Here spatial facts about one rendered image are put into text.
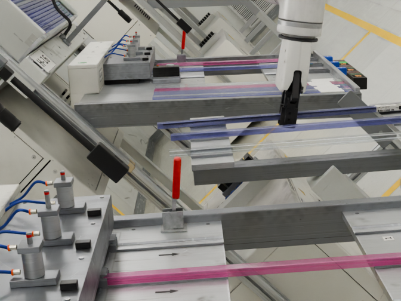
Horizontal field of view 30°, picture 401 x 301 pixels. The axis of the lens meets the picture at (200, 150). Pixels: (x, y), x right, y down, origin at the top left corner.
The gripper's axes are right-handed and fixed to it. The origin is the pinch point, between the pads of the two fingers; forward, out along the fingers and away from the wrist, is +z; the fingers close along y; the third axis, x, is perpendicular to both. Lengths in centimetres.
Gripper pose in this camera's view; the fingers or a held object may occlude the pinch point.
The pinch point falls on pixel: (287, 116)
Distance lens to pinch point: 146.8
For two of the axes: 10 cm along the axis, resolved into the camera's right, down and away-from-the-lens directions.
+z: -1.0, 9.6, 2.6
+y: 0.2, 2.6, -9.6
